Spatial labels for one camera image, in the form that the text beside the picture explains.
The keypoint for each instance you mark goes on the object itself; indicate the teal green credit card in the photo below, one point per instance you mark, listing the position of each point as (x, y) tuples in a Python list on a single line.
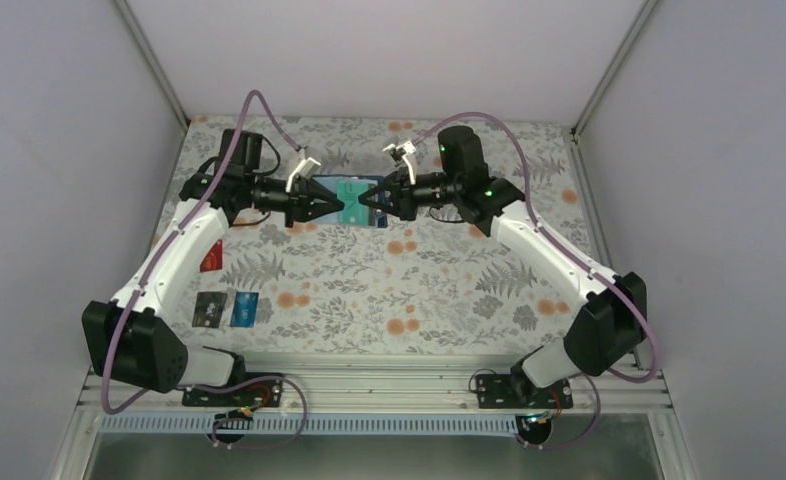
[(354, 214)]

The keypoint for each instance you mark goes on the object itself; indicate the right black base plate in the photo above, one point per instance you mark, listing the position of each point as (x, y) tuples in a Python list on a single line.
[(495, 391)]

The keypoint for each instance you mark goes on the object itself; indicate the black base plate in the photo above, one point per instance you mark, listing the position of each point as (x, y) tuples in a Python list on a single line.
[(495, 391), (266, 392)]

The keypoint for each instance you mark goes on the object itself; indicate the blue credit card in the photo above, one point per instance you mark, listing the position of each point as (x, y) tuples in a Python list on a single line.
[(244, 309)]

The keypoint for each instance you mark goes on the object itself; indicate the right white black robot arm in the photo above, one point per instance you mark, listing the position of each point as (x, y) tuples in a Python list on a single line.
[(608, 308)]

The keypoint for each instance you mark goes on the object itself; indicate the blue leather card holder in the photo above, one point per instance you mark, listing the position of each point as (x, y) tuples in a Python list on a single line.
[(330, 182)]

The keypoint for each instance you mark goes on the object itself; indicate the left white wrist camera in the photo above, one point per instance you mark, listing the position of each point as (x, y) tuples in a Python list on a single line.
[(306, 168)]

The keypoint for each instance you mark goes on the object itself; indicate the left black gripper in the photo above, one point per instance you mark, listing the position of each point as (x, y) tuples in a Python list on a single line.
[(292, 201)]

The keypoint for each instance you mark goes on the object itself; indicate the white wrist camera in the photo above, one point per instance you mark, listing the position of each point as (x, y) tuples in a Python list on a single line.
[(401, 154), (306, 168)]

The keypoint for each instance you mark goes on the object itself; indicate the aluminium rail frame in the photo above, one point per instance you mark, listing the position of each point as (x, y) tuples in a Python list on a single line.
[(432, 384)]

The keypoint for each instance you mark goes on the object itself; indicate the black credit card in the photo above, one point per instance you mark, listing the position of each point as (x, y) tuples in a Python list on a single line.
[(208, 309)]

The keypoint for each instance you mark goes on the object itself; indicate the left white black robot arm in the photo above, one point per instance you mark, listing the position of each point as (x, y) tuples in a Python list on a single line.
[(129, 337)]

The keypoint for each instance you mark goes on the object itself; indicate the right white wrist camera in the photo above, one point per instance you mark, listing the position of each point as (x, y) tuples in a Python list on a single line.
[(401, 154)]

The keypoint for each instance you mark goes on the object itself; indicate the red credit card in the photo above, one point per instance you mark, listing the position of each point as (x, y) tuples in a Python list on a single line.
[(213, 260)]

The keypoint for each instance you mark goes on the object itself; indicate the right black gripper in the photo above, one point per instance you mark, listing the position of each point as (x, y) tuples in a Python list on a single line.
[(401, 196)]

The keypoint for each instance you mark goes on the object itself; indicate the floral patterned table mat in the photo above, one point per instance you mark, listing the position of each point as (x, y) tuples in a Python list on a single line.
[(423, 287)]

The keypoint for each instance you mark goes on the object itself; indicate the slotted cable duct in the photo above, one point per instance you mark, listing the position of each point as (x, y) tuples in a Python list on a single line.
[(315, 424)]

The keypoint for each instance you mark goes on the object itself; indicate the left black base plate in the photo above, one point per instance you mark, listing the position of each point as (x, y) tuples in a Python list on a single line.
[(266, 392)]

